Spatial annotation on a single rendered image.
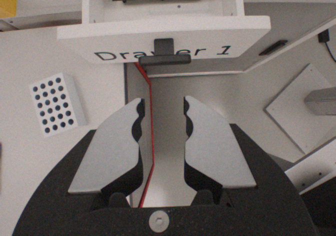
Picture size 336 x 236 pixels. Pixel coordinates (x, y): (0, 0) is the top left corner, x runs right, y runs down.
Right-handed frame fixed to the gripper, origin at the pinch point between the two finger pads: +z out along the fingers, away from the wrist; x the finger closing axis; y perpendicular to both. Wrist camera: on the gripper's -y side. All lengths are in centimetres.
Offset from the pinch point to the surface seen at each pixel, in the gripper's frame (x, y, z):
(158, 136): -8, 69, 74
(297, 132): 92, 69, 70
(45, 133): -26.6, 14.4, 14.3
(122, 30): -5.1, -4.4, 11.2
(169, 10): 1.3, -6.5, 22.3
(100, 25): -8.0, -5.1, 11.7
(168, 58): 0.6, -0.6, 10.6
